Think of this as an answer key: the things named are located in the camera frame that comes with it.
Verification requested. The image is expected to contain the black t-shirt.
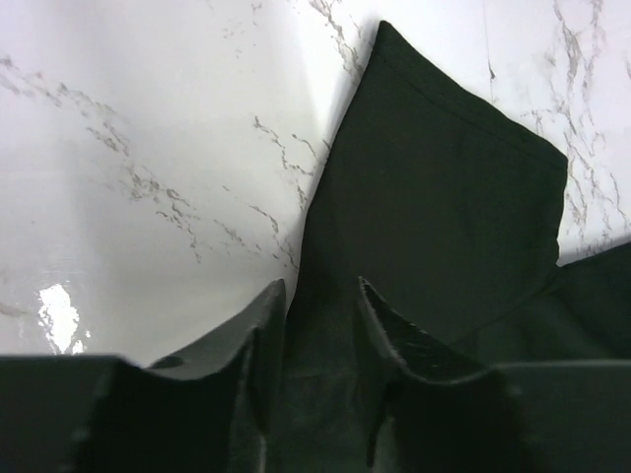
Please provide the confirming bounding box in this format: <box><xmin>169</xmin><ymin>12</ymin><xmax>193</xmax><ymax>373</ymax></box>
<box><xmin>268</xmin><ymin>21</ymin><xmax>630</xmax><ymax>472</ymax></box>

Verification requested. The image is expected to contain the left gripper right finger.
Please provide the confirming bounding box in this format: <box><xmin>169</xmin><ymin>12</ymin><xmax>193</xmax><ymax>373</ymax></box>
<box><xmin>357</xmin><ymin>279</ymin><xmax>498</xmax><ymax>472</ymax></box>

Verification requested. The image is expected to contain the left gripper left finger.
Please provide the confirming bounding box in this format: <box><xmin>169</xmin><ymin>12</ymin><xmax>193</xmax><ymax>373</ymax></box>
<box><xmin>149</xmin><ymin>279</ymin><xmax>286</xmax><ymax>472</ymax></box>

